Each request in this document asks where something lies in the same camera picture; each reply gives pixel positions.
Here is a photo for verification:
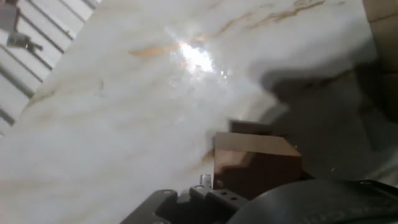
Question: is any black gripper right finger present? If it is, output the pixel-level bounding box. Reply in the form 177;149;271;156
356;179;398;196

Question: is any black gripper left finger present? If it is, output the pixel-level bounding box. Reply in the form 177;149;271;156
119;173;250;224

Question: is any marble pattern board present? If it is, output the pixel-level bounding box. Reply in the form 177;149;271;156
0;0;398;224

